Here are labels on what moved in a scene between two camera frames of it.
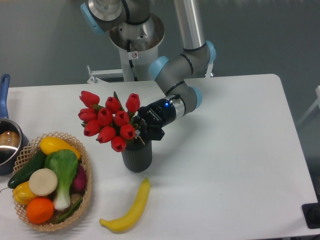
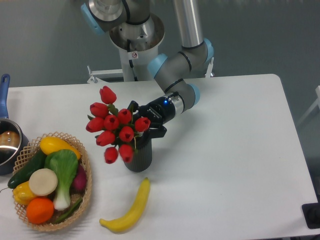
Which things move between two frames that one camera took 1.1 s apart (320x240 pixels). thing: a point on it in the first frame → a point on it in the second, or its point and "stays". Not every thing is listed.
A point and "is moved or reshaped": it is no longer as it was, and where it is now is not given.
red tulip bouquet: (111, 123) is moved or reshaped
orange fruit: (40, 210) stays
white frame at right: (317, 103) stays
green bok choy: (64, 163) stays
